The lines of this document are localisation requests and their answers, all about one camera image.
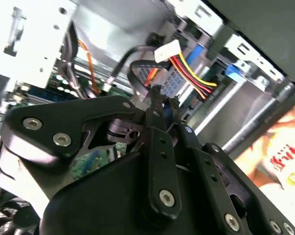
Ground red yellow power wire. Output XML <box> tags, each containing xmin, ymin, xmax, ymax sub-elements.
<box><xmin>154</xmin><ymin>40</ymin><xmax>218</xmax><ymax>101</ymax></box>

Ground person's right hand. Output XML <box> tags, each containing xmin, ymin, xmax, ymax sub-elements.
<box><xmin>234</xmin><ymin>131</ymin><xmax>280</xmax><ymax>188</ymax></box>

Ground person's left hand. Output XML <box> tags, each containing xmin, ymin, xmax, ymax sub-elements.
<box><xmin>276</xmin><ymin>99</ymin><xmax>295</xmax><ymax>128</ymax></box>

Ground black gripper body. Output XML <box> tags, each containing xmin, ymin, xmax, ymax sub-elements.
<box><xmin>39</xmin><ymin>151</ymin><xmax>222</xmax><ymax>235</ymax></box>

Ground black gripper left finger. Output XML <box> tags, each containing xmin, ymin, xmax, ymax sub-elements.
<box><xmin>0</xmin><ymin>84</ymin><xmax>182</xmax><ymax>218</ymax></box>

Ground white packet red print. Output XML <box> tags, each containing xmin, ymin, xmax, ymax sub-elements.
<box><xmin>266</xmin><ymin>122</ymin><xmax>295</xmax><ymax>192</ymax></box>

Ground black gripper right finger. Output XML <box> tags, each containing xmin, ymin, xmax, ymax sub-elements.
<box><xmin>169</xmin><ymin>96</ymin><xmax>295</xmax><ymax>235</ymax></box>

